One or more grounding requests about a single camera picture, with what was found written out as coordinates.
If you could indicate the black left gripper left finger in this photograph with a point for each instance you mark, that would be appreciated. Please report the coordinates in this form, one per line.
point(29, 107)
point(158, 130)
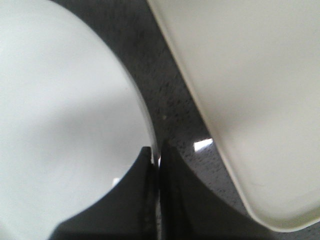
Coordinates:
point(127, 212)

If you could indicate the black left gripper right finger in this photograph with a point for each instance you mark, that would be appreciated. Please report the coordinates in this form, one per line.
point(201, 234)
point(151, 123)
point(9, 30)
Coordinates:
point(191, 211)

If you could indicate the white round plate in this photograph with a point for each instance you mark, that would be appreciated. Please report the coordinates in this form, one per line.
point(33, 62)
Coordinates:
point(72, 120)

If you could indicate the cream rabbit serving tray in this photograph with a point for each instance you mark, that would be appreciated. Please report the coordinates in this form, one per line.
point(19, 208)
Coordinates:
point(253, 70)

